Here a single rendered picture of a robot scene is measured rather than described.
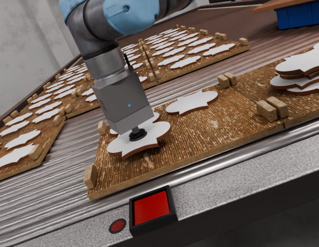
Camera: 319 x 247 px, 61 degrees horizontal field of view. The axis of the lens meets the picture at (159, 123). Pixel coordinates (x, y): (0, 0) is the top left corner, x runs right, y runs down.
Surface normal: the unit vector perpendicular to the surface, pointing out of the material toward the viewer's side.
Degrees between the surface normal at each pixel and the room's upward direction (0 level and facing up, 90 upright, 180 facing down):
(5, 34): 90
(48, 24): 90
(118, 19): 104
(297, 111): 0
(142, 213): 0
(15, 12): 90
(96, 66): 90
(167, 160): 0
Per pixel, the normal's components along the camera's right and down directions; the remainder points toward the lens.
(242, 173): -0.34, -0.86
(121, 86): 0.47, 0.20
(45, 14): 0.15, 0.36
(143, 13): 0.69, 0.04
